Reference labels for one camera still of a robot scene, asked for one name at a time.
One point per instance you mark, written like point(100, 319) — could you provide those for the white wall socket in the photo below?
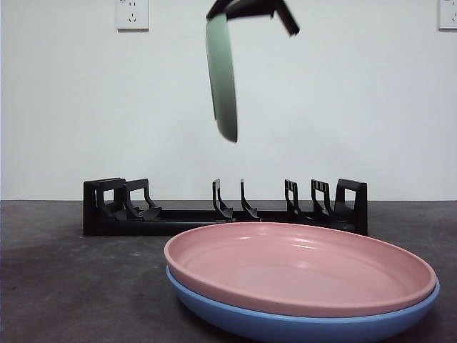
point(132, 16)
point(448, 14)

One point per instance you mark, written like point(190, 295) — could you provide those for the blue plate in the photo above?
point(250, 321)

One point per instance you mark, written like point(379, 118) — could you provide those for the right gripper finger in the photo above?
point(219, 8)
point(253, 9)

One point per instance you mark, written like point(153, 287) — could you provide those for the green plate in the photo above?
point(223, 78)

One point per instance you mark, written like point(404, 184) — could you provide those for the black plate rack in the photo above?
point(125, 225)

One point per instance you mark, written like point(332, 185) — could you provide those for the pink plate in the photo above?
point(285, 264)

